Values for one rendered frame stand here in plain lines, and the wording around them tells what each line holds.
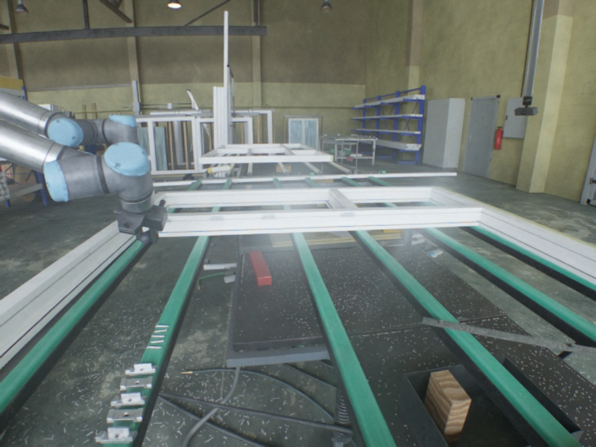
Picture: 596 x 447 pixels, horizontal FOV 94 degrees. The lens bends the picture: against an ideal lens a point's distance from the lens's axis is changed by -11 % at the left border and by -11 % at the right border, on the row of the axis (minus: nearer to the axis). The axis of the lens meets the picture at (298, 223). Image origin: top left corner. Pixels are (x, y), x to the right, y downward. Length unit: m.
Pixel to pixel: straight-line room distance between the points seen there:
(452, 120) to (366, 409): 9.84
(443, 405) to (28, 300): 0.88
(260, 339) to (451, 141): 9.50
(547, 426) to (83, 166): 0.93
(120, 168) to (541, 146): 7.64
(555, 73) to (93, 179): 7.83
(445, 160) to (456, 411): 9.57
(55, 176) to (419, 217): 1.15
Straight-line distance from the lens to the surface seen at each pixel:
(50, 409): 1.97
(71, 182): 0.78
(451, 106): 10.13
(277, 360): 1.05
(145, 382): 0.57
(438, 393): 0.79
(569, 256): 1.16
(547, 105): 7.86
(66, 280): 0.90
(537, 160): 7.85
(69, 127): 1.17
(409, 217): 1.27
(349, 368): 0.56
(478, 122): 9.84
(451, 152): 10.21
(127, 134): 1.25
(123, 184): 0.78
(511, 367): 0.97
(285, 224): 1.15
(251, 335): 1.08
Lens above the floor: 1.24
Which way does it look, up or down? 18 degrees down
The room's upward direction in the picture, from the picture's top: straight up
